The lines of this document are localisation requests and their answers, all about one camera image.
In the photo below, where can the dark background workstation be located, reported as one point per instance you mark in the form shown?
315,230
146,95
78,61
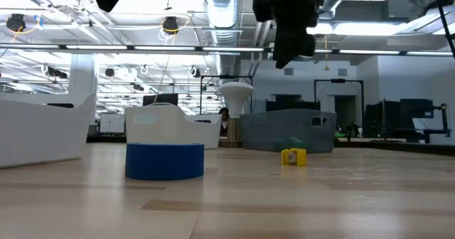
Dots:
409,118

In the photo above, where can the plain white plastic bin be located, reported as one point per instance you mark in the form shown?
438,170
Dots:
42,132

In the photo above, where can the dark plastic bin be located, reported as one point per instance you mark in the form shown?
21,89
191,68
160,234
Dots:
270,125

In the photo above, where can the yellow mini stapler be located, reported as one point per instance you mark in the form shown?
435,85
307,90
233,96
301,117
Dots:
301,157

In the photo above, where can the person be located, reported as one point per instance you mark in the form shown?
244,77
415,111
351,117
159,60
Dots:
224,112

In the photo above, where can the white cabinet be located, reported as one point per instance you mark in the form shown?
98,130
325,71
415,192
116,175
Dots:
112,123

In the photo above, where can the dark blue tape roll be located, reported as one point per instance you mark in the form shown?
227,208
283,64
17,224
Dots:
163,162

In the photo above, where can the long ceiling light strip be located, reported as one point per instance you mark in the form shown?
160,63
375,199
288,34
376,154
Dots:
160,48

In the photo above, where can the black ceiling device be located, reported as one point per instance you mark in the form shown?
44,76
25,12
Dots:
170,25
15,22

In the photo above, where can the white bulb table lamp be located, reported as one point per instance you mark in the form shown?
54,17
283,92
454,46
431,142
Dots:
236,93

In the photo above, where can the white plastic bin with tag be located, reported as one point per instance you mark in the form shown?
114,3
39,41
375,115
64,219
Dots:
160,125

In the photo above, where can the silver vertical ventilation duct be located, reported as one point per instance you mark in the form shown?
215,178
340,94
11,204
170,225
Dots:
222,4

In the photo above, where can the black background stand frame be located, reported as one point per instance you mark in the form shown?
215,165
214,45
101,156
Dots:
227,77
337,80

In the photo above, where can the black background monitor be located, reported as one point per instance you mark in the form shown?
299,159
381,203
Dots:
160,99

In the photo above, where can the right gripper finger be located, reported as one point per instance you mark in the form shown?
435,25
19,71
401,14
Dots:
291,45

